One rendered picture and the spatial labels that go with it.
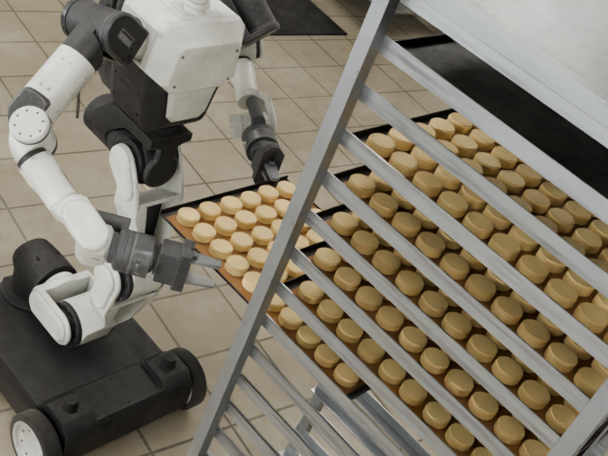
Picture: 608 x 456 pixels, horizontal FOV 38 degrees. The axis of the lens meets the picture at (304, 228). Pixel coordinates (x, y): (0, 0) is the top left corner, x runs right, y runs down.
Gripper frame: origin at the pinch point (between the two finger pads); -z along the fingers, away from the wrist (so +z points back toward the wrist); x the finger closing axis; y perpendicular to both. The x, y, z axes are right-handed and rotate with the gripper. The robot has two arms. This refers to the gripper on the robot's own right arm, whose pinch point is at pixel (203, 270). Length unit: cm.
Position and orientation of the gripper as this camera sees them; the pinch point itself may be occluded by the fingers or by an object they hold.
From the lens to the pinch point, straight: 182.5
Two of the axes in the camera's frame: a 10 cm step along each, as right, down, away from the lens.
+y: 0.1, -5.9, 8.1
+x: 3.2, -7.6, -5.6
